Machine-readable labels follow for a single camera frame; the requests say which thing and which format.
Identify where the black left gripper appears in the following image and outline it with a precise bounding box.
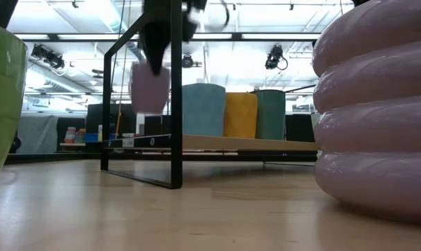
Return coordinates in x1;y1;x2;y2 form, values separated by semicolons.
140;0;208;76

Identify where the plain mauve mug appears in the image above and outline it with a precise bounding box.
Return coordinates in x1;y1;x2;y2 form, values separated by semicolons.
129;61;171;115

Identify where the teal mug brown rim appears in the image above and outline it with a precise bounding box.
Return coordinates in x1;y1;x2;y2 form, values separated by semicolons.
250;89;287;141

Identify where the green mug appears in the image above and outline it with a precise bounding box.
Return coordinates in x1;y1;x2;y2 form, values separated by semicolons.
0;20;29;191

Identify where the lilac ribbed mug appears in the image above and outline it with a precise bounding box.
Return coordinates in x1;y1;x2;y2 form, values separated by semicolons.
312;0;421;226

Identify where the black ceiling spot lamp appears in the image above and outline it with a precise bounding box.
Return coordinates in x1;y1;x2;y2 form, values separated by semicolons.
46;52;66;70
264;44;289;71
31;44;48;60
181;54;203;69

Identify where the blue mug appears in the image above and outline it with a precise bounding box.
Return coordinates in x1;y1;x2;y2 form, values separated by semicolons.
181;82;227;137

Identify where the black cabinet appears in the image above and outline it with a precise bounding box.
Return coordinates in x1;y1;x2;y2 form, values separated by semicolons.
86;103;138;137

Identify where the black ceiling truss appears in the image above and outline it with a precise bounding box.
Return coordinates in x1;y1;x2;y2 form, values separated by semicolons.
13;32;322;43

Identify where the yellow mug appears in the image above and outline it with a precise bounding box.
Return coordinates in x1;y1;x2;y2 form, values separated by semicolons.
223;92;259;139

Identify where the grey cloth cover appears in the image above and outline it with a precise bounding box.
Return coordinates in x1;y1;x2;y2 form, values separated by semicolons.
16;114;60;155

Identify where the black monitor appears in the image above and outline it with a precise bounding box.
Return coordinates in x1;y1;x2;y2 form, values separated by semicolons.
285;114;316;143

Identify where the yellow hanging strap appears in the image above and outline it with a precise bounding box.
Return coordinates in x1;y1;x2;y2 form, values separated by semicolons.
114;0;132;139

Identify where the black aluminium table frame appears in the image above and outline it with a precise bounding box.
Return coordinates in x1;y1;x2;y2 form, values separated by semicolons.
4;150;318;166

